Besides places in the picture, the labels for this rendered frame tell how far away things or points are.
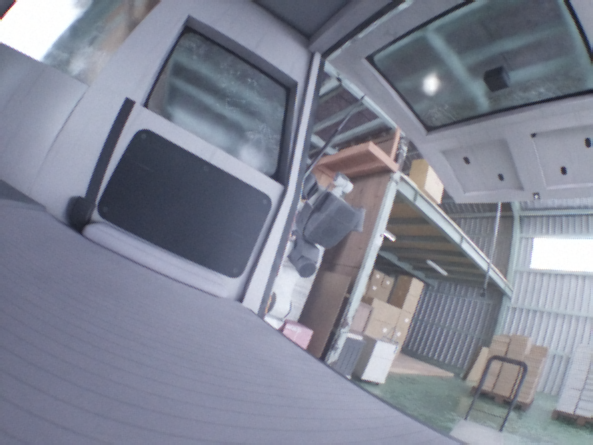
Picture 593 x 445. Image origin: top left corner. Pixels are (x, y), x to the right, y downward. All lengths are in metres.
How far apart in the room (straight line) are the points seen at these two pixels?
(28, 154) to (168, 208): 0.58
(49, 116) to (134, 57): 0.38
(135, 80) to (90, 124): 0.23
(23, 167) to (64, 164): 0.17
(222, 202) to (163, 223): 0.23
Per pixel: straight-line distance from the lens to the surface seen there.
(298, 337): 2.47
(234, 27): 1.29
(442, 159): 1.76
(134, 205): 1.00
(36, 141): 1.13
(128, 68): 1.16
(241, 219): 1.04
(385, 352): 3.37
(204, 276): 0.92
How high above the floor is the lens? 0.77
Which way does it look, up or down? 13 degrees up
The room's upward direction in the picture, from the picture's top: 22 degrees clockwise
